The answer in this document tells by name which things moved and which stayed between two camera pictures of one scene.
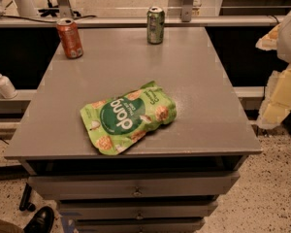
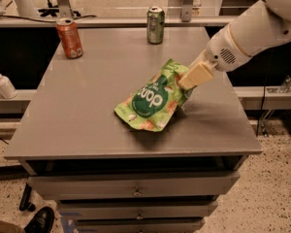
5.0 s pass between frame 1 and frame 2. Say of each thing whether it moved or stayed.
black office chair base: stayed
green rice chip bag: moved
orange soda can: stayed
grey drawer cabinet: stayed
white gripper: moved
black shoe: stayed
